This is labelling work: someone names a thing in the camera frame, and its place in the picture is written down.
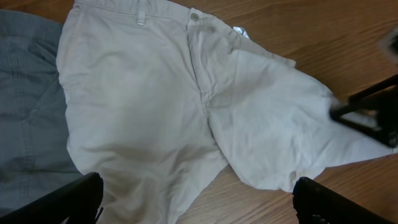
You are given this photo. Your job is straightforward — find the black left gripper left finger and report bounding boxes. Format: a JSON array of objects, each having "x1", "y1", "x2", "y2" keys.
[{"x1": 1, "y1": 172, "x2": 104, "y2": 224}]

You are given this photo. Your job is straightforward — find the beige khaki shorts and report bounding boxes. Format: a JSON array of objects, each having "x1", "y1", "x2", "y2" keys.
[{"x1": 57, "y1": 0, "x2": 392, "y2": 223}]

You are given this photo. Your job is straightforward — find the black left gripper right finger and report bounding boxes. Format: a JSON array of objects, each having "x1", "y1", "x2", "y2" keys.
[{"x1": 292, "y1": 177, "x2": 393, "y2": 224}]

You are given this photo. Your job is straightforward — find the grey shorts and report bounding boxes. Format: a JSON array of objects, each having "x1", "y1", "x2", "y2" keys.
[{"x1": 1, "y1": 10, "x2": 81, "y2": 215}]

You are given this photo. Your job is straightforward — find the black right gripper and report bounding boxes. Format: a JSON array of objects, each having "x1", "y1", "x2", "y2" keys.
[{"x1": 330, "y1": 27, "x2": 397, "y2": 147}]

